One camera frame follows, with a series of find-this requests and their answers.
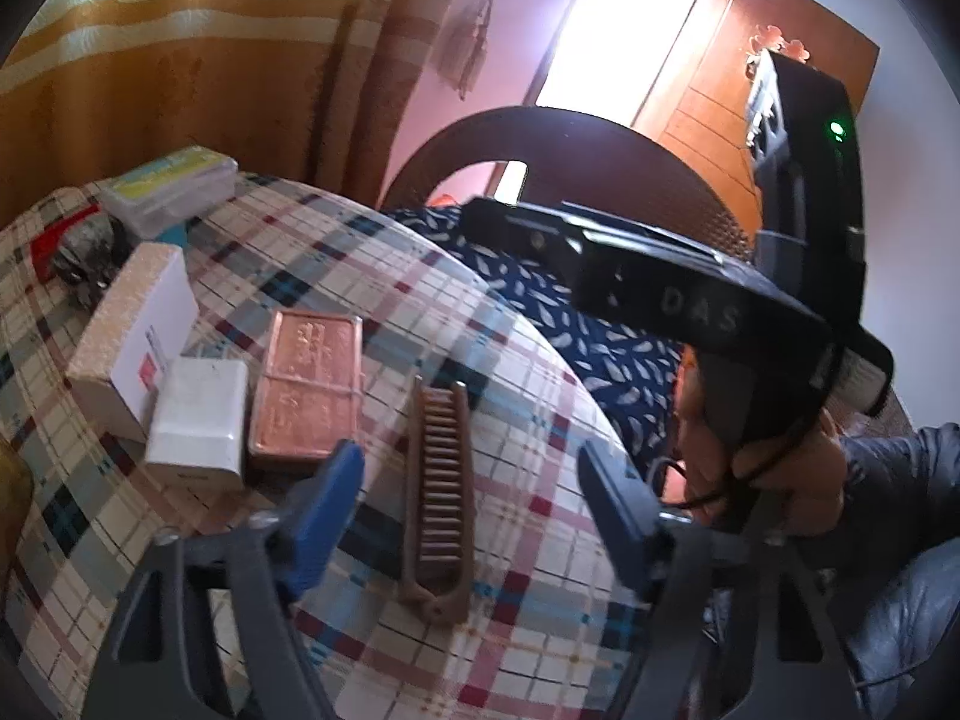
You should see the grey fluffy keychain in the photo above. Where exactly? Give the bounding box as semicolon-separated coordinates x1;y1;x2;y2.
45;211;141;310

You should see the orange and white curtain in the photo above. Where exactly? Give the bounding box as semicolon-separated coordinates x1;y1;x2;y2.
0;0;481;230

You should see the orange wooden wardrobe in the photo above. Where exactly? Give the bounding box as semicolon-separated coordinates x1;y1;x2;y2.
628;0;880;245

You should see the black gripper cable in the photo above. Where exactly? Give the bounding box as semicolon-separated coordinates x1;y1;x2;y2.
649;341;839;512

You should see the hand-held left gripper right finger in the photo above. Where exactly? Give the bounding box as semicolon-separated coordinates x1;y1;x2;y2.
576;439;860;720

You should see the blue leaf-patterned cushion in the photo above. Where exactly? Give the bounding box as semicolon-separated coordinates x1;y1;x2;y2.
381;204;695;470

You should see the brown folding comb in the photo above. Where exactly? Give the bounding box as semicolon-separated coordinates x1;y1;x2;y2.
396;377;475;625

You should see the clear plastic box green label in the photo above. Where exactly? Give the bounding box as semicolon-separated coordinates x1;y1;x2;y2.
97;145;239;242

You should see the person's right forearm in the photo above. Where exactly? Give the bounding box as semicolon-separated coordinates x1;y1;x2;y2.
829;420;960;563

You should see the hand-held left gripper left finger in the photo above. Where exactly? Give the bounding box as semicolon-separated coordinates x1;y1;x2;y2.
81;439;367;720

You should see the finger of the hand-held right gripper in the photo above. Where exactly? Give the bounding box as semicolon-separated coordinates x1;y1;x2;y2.
561;201;725;260
460;195;595;272

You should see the person's dark jacket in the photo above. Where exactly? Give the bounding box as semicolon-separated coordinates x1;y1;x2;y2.
705;540;960;717

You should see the white box with glitter side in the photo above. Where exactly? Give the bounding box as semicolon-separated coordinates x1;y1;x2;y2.
66;242;201;443

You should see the copper pink tin case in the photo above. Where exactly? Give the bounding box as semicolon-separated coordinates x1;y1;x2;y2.
246;307;366;475

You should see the dark wooden chair back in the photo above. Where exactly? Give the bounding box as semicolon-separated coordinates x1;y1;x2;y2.
381;106;753;260

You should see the curtain tassel tie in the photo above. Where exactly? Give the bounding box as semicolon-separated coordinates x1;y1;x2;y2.
441;0;502;100

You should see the person's right hand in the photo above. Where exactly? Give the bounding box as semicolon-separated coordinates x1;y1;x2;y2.
675;349;850;541

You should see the small white box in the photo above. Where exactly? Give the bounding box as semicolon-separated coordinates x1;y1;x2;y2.
144;358;250;494

